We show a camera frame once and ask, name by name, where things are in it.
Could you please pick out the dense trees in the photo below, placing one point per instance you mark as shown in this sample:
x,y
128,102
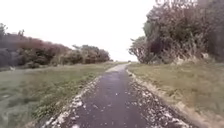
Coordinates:
x,y
180,30

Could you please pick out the grass field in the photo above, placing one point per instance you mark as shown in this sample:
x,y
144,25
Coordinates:
x,y
36,86

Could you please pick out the row of bushes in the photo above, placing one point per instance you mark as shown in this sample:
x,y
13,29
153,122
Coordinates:
x,y
50,53

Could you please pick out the grass bank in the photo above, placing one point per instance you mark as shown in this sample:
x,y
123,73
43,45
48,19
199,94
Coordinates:
x,y
186,83

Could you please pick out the dark asphalt path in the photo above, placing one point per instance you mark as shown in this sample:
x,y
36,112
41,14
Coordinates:
x,y
110,100

